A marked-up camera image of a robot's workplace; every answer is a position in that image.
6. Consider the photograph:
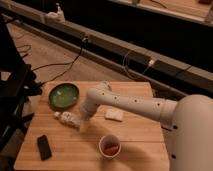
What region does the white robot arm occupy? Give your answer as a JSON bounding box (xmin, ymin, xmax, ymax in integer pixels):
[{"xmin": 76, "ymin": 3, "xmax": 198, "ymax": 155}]
[{"xmin": 80, "ymin": 82, "xmax": 213, "ymax": 171}]

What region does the green ceramic bowl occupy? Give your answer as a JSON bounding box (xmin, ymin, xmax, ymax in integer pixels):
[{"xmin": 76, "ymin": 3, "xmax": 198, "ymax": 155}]
[{"xmin": 48, "ymin": 83, "xmax": 80, "ymax": 111}]

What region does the white sponge block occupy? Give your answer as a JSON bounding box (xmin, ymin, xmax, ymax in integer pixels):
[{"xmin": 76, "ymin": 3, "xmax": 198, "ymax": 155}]
[{"xmin": 105, "ymin": 109, "xmax": 123, "ymax": 121}]

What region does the white cup with red contents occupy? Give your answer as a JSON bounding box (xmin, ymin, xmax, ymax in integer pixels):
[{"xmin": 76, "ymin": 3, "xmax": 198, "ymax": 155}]
[{"xmin": 98, "ymin": 135, "xmax": 121, "ymax": 159}]

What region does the black phone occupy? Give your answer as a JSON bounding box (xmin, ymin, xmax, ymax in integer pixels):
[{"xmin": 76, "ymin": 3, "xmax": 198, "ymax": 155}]
[{"xmin": 37, "ymin": 135, "xmax": 52, "ymax": 160}]

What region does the black cable on floor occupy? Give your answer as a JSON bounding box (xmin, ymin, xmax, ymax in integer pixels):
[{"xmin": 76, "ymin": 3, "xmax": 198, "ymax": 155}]
[{"xmin": 16, "ymin": 35, "xmax": 90, "ymax": 83}]

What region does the white power adapter cable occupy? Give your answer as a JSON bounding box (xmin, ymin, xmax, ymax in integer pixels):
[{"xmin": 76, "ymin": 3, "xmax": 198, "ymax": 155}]
[{"xmin": 121, "ymin": 49, "xmax": 156, "ymax": 81}]

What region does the white object on rail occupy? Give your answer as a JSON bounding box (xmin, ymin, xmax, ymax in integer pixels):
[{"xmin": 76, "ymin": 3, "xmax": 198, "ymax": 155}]
[{"xmin": 46, "ymin": 3, "xmax": 65, "ymax": 22}]

